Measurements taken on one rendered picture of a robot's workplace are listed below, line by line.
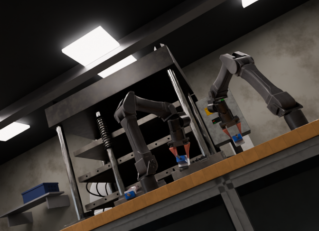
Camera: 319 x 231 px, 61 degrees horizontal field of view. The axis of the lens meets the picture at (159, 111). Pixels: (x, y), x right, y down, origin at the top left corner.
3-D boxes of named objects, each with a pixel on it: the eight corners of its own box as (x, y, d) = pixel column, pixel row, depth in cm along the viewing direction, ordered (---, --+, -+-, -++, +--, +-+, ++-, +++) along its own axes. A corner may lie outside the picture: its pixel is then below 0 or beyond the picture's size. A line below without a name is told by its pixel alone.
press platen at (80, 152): (181, 105, 229) (179, 99, 231) (74, 156, 250) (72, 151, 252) (197, 122, 294) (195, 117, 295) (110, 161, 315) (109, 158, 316)
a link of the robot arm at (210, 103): (205, 114, 147) (200, 93, 147) (219, 110, 150) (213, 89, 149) (216, 113, 136) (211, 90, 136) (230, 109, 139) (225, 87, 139)
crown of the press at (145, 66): (191, 99, 214) (164, 39, 235) (57, 164, 239) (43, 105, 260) (207, 122, 291) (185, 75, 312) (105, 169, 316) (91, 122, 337)
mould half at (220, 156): (228, 169, 125) (215, 142, 130) (177, 190, 130) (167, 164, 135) (234, 173, 171) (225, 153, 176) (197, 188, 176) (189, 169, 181)
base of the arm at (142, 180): (129, 186, 116) (121, 186, 110) (171, 167, 111) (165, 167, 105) (135, 204, 113) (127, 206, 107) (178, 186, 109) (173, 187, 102)
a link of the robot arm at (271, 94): (277, 119, 99) (228, 68, 120) (292, 114, 101) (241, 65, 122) (284, 106, 95) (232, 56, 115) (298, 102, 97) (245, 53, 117)
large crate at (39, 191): (60, 192, 528) (58, 182, 535) (45, 193, 491) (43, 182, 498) (39, 202, 540) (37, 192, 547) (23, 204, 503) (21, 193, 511)
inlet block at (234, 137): (244, 138, 129) (238, 128, 131) (234, 142, 130) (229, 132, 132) (245, 143, 141) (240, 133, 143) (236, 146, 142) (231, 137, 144)
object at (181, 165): (182, 160, 124) (181, 148, 127) (172, 161, 126) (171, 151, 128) (190, 167, 135) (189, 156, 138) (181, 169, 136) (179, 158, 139)
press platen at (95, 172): (192, 130, 218) (190, 125, 220) (79, 182, 239) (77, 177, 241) (206, 143, 286) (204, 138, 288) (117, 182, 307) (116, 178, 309)
